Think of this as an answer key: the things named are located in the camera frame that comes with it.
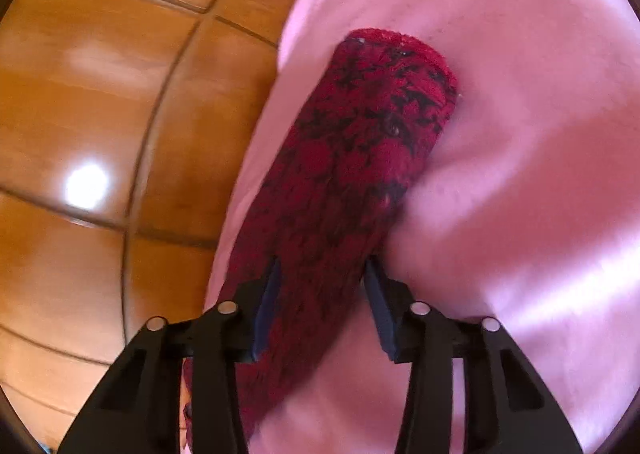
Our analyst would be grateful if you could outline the red black floral sweater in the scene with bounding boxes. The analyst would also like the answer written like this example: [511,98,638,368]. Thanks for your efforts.
[215,28,458,443]

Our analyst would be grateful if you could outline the pink satin bedspread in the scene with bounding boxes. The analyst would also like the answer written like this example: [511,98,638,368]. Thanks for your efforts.
[206,0,639,453]

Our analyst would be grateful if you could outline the wooden panelled headboard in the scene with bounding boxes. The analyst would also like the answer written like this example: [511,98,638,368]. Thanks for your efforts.
[1,0,294,448]

